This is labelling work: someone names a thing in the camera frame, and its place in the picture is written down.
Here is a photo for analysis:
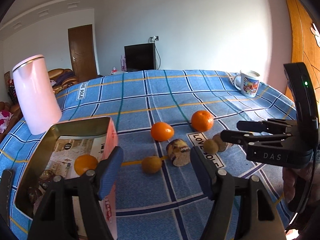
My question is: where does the small brown kiwi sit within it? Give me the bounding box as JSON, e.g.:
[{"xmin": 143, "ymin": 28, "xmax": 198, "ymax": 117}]
[{"xmin": 203, "ymin": 139, "xmax": 219, "ymax": 155}]

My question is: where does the textured mandarin orange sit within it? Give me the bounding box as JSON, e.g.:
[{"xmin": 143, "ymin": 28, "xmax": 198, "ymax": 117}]
[{"xmin": 191, "ymin": 110, "xmax": 214, "ymax": 132}]

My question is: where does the large orange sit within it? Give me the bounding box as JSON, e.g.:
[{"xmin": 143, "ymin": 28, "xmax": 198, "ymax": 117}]
[{"xmin": 74, "ymin": 154, "xmax": 99, "ymax": 176}]

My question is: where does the small smooth orange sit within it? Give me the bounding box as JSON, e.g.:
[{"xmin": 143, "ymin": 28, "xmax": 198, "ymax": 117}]
[{"xmin": 150, "ymin": 122, "xmax": 175, "ymax": 142}]

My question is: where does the larger brown kiwi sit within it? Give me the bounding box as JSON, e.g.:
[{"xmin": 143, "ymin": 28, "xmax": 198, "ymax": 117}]
[{"xmin": 141, "ymin": 155, "xmax": 162, "ymax": 174}]

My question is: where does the right hand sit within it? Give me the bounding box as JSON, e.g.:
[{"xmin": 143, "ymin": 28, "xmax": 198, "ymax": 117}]
[{"xmin": 282, "ymin": 164, "xmax": 312, "ymax": 203}]

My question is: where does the white cartoon mug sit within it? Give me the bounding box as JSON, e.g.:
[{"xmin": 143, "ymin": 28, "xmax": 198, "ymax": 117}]
[{"xmin": 234, "ymin": 70, "xmax": 260, "ymax": 98}]

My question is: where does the paper leaflet in tin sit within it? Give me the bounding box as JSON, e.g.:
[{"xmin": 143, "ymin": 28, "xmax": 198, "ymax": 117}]
[{"xmin": 32, "ymin": 134, "xmax": 107, "ymax": 238}]

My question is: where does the black phone case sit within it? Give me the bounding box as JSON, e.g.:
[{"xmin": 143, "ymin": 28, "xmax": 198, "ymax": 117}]
[{"xmin": 0, "ymin": 169, "xmax": 14, "ymax": 226}]

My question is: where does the blue plaid tablecloth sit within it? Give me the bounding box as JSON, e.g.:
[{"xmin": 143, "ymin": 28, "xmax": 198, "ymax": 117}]
[{"xmin": 0, "ymin": 69, "xmax": 297, "ymax": 240}]

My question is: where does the orange wooden door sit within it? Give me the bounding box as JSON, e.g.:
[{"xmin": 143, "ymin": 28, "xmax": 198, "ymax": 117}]
[{"xmin": 286, "ymin": 0, "xmax": 319, "ymax": 102}]

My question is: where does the pink electric kettle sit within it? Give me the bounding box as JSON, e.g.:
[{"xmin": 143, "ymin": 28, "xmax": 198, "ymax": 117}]
[{"xmin": 12, "ymin": 55, "xmax": 62, "ymax": 135}]

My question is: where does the brown leather sofa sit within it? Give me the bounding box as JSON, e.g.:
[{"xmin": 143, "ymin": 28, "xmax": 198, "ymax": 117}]
[{"xmin": 0, "ymin": 101, "xmax": 23, "ymax": 142}]

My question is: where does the floral pink cushion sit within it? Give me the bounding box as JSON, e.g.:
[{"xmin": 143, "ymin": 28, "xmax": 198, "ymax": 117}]
[{"xmin": 0, "ymin": 110, "xmax": 13, "ymax": 134}]

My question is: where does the black television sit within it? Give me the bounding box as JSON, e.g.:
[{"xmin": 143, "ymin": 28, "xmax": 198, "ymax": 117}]
[{"xmin": 124, "ymin": 43, "xmax": 156, "ymax": 72}]

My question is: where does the brown leather armchair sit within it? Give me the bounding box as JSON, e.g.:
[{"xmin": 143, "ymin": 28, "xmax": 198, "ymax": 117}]
[{"xmin": 48, "ymin": 68, "xmax": 79, "ymax": 94}]

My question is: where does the brown wooden door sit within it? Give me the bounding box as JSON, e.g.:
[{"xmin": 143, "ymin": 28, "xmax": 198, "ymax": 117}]
[{"xmin": 68, "ymin": 24, "xmax": 98, "ymax": 82}]

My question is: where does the wall socket with cable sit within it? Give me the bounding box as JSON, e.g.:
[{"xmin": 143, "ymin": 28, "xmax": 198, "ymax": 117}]
[{"xmin": 149, "ymin": 36, "xmax": 162, "ymax": 70}]

